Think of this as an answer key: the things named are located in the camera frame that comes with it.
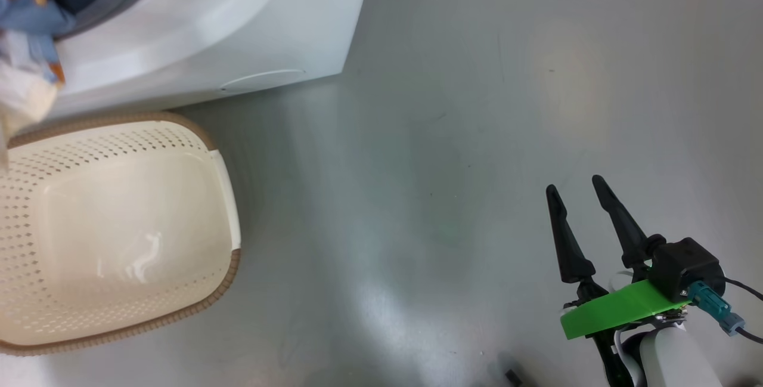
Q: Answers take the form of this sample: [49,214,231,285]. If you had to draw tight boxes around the teal connector right camera cable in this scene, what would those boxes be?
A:
[686,277,763,344]

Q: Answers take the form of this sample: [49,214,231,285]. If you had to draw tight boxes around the blue printed clothes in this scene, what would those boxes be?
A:
[0,29,65,161]

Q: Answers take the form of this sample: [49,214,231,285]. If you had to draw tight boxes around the cream perforated laundry basket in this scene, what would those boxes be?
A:
[0,113,242,357]

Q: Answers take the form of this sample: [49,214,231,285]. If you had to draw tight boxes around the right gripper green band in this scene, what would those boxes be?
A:
[545,175,690,340]

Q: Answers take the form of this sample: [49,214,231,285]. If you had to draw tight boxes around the white front-load washing machine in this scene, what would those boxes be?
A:
[0,0,375,120]

